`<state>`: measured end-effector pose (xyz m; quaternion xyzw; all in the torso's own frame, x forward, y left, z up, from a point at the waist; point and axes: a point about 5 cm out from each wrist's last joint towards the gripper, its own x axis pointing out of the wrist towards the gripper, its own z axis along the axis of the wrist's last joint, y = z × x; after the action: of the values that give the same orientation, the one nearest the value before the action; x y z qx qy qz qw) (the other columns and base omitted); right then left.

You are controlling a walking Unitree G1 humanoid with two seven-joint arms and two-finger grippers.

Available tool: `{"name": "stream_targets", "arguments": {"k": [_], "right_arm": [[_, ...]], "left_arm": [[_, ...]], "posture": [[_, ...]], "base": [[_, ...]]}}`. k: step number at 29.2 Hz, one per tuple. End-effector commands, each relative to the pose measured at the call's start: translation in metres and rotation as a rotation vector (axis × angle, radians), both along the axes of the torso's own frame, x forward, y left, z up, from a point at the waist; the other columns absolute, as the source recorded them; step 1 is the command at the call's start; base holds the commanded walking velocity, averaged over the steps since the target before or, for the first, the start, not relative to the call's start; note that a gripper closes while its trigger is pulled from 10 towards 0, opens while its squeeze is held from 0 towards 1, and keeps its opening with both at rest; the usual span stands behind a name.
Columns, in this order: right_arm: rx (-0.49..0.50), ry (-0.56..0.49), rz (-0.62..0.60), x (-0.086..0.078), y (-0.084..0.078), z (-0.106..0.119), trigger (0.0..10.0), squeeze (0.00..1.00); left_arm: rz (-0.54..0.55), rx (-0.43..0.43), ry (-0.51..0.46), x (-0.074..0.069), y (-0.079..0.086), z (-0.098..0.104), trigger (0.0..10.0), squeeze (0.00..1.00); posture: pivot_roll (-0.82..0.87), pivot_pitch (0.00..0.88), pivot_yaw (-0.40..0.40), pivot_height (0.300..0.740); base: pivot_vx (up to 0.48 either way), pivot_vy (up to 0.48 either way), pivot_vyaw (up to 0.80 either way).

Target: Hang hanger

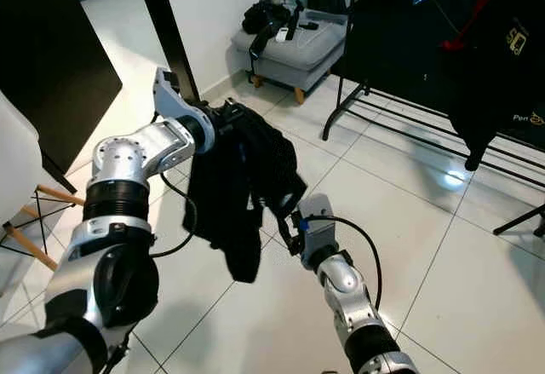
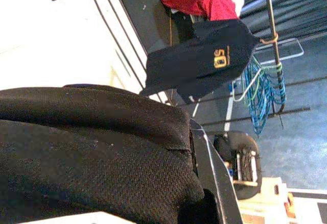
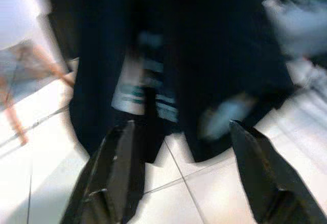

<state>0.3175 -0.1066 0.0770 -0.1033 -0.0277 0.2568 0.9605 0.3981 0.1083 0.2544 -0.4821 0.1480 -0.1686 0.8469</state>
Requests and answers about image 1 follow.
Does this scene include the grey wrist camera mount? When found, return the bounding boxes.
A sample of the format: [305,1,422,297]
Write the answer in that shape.
[153,67,205,132]
[300,193,337,268]

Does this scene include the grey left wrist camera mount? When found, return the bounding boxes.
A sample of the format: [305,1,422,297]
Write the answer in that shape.
[153,67,205,132]

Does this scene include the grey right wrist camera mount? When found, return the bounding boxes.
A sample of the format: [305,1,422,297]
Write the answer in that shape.
[300,193,337,268]

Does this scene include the black soft bag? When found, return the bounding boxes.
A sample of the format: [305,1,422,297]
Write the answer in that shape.
[243,0,286,34]

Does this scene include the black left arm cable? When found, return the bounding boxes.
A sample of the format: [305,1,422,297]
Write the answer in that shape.
[149,170,198,260]

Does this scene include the white plastic chair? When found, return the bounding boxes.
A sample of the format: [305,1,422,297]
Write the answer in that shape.
[0,93,88,273]

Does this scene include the black tripod handle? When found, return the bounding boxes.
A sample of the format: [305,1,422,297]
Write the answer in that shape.
[251,0,306,58]

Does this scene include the grey ottoman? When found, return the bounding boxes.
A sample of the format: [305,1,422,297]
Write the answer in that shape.
[230,6,348,104]

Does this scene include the navy t-shirt gold print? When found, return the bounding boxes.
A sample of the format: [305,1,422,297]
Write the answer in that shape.
[447,0,545,172]

